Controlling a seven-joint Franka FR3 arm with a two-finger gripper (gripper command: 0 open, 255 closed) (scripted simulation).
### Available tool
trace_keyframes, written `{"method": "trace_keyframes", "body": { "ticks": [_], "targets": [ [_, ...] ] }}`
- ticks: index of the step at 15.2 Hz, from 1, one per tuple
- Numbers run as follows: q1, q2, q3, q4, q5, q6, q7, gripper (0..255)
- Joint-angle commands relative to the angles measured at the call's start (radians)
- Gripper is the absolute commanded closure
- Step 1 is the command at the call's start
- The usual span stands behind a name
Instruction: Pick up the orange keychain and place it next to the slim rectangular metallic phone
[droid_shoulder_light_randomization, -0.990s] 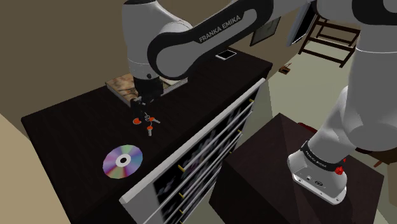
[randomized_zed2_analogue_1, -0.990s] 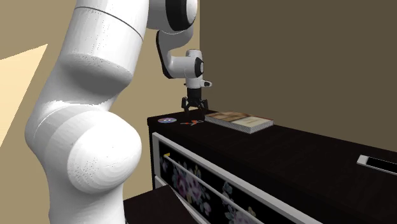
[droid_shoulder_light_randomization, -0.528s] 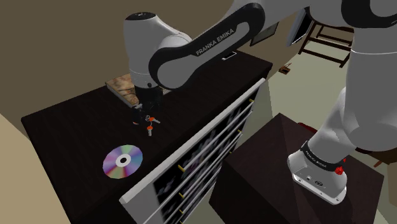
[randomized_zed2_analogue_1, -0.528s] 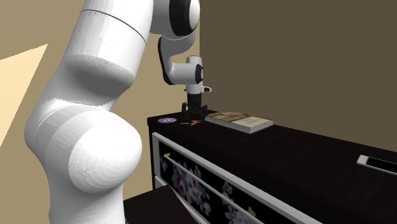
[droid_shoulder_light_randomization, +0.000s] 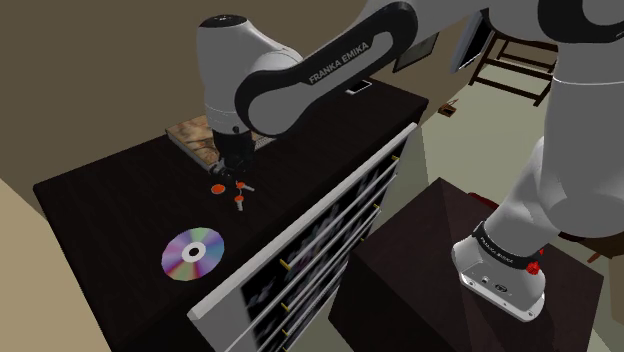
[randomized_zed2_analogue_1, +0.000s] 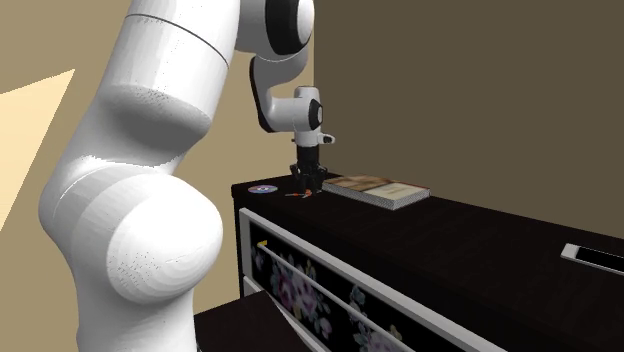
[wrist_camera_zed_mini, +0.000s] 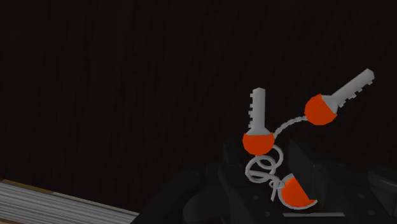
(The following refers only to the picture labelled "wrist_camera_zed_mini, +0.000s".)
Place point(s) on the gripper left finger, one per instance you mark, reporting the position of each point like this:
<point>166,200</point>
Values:
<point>211,198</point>

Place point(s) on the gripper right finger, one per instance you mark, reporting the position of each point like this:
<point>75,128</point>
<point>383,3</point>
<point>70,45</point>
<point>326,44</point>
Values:
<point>344,192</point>

